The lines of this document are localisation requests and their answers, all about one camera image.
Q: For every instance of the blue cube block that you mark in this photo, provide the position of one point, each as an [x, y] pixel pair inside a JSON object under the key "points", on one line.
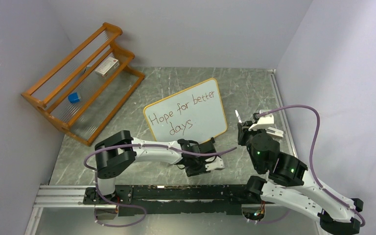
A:
{"points": [[74, 98]]}

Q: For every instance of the white whiteboard eraser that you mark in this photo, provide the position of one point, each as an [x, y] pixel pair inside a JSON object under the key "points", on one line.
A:
{"points": [[275, 133]]}

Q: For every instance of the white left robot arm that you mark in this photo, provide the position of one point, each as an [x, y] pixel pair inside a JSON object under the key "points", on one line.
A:
{"points": [[117, 152]]}

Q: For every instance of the grey cardboard box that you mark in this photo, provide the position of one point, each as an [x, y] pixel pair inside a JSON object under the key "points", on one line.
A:
{"points": [[107, 66]]}

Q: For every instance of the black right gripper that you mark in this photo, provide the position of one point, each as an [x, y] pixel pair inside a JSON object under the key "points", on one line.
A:
{"points": [[243, 131]]}

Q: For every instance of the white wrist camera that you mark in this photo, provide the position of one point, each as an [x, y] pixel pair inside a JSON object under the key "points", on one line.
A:
{"points": [[214, 163], [262, 122]]}

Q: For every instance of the white marker pen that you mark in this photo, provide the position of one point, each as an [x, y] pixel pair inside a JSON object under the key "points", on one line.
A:
{"points": [[238, 116]]}

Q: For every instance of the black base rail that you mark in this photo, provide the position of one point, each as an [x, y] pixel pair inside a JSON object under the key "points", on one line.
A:
{"points": [[228, 199]]}

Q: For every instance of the yellow framed whiteboard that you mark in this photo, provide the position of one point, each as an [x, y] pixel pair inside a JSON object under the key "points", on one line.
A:
{"points": [[195, 113]]}

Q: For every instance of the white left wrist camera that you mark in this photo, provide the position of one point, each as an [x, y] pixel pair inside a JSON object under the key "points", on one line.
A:
{"points": [[214, 163]]}

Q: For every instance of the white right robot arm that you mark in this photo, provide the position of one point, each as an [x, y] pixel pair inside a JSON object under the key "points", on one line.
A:
{"points": [[285, 180]]}

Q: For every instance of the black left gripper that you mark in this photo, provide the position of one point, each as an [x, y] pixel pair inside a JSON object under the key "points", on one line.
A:
{"points": [[191, 173]]}

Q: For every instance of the orange wooden rack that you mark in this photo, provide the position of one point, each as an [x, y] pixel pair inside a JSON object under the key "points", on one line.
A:
{"points": [[101, 97]]}

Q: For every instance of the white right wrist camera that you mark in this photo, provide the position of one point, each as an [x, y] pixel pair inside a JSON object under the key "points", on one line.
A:
{"points": [[262, 122]]}

